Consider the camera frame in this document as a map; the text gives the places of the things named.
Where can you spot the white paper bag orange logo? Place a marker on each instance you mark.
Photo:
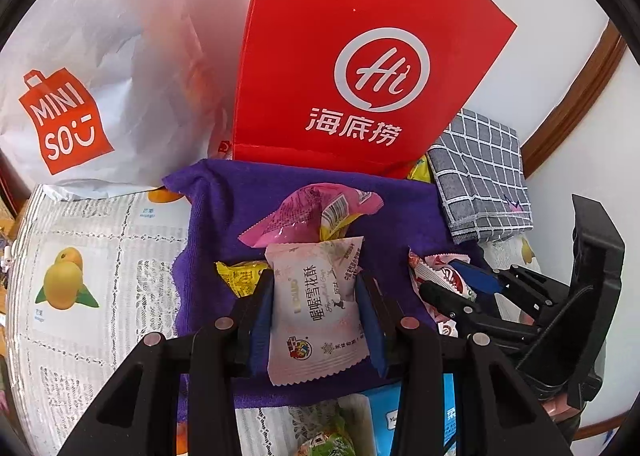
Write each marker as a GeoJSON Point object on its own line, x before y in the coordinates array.
{"type": "Point", "coordinates": [100, 36]}

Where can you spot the bright pink snack packet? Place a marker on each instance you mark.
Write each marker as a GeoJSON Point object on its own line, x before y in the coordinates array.
{"type": "Point", "coordinates": [300, 216]}

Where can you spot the yellow glossy packet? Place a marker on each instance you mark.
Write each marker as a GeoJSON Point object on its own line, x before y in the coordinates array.
{"type": "Point", "coordinates": [419, 170]}

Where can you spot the blue box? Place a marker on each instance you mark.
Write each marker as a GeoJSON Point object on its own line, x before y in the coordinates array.
{"type": "Point", "coordinates": [385, 416]}

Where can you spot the wooden door trim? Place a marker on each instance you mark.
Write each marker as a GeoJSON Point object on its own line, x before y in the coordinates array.
{"type": "Point", "coordinates": [580, 96]}

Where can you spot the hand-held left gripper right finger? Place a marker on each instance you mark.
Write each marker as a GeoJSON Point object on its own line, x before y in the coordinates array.
{"type": "Point", "coordinates": [373, 331]}

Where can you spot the red white snack packet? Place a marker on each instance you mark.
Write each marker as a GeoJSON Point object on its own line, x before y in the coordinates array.
{"type": "Point", "coordinates": [435, 271]}

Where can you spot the green snack packet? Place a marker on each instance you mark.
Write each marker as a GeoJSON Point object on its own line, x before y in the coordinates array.
{"type": "Point", "coordinates": [325, 443]}

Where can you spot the yellow snack packet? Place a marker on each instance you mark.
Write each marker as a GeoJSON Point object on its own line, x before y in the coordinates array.
{"type": "Point", "coordinates": [240, 276]}

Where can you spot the grey checked cloth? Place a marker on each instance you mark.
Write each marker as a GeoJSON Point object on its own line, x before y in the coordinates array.
{"type": "Point", "coordinates": [480, 176]}

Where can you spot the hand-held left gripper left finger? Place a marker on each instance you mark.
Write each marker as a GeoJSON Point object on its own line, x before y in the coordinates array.
{"type": "Point", "coordinates": [262, 326]}

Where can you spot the red paper bag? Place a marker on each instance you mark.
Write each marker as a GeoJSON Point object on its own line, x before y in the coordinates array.
{"type": "Point", "coordinates": [350, 26]}

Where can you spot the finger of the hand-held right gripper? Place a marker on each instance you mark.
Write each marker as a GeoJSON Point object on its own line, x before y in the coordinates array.
{"type": "Point", "coordinates": [445, 301]}
{"type": "Point", "coordinates": [477, 277]}

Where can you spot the pale pink snack packet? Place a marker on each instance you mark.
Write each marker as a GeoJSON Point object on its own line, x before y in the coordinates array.
{"type": "Point", "coordinates": [315, 306]}

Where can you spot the purple towel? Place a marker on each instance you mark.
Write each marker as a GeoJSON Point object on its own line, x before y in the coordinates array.
{"type": "Point", "coordinates": [220, 216]}

